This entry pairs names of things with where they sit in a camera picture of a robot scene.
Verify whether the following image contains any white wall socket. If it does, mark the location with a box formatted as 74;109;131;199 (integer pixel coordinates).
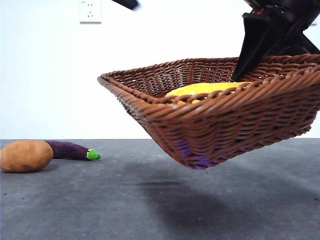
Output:
79;0;103;25

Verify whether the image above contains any brown wicker basket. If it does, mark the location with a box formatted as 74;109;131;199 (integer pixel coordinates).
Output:
96;53;320;170

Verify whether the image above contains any purple eggplant with green cap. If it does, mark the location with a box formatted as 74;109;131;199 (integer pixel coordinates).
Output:
44;140;102;161

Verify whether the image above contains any yellow corn cob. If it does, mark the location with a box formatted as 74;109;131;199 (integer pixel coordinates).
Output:
165;82;251;105

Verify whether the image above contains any brown potato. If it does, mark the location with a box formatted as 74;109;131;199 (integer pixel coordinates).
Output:
0;139;54;173

